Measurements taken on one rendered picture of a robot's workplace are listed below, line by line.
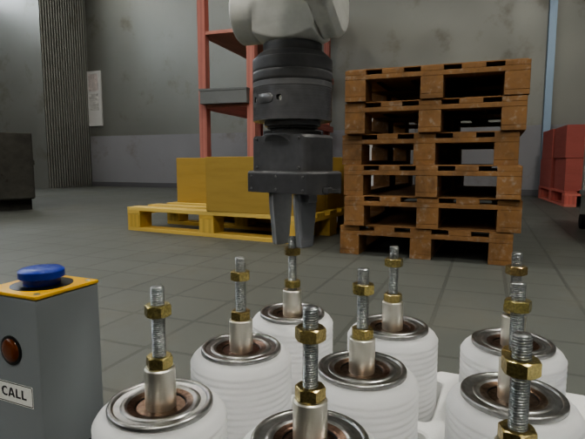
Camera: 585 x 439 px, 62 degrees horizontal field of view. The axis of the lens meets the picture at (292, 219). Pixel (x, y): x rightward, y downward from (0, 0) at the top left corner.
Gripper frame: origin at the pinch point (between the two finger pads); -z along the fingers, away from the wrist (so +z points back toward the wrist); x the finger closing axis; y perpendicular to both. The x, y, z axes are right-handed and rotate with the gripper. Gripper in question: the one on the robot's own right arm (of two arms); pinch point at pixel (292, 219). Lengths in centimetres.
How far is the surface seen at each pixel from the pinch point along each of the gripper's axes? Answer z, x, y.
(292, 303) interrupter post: -9.6, 0.7, -0.8
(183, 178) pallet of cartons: -4, -247, 160
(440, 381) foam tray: -18.4, 14.2, 9.6
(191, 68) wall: 160, -630, 453
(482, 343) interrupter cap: -11.0, 20.4, 5.0
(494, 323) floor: -36, -7, 88
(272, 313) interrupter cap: -11.0, -1.5, -1.8
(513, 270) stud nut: -3.7, 22.4, 6.4
